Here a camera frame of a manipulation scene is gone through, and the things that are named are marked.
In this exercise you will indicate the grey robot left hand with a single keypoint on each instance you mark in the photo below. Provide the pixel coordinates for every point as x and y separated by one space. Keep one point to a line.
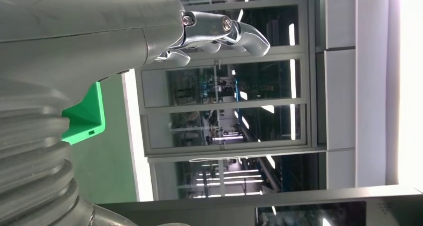
82 29

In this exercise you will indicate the black inbound scanning machine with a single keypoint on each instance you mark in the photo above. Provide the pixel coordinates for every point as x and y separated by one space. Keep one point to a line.
198 211

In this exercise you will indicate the dark machine screen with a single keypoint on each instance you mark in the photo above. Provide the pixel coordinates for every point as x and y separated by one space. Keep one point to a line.
310 214

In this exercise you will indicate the green plastic crate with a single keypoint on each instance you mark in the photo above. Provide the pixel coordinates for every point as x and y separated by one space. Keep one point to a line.
87 118

